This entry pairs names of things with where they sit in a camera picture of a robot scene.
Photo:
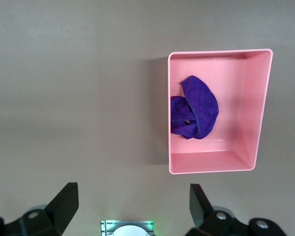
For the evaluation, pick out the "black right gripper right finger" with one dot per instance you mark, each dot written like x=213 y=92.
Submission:
x=201 y=211

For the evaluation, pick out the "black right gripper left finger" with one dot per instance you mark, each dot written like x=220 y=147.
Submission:
x=61 y=206

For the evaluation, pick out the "purple microfiber cloth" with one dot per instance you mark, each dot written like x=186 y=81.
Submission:
x=201 y=105

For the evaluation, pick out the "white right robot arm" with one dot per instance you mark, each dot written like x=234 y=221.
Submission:
x=130 y=231

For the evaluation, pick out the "pink plastic bin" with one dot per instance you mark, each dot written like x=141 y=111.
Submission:
x=250 y=103

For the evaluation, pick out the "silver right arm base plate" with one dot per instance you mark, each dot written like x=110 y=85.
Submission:
x=105 y=227

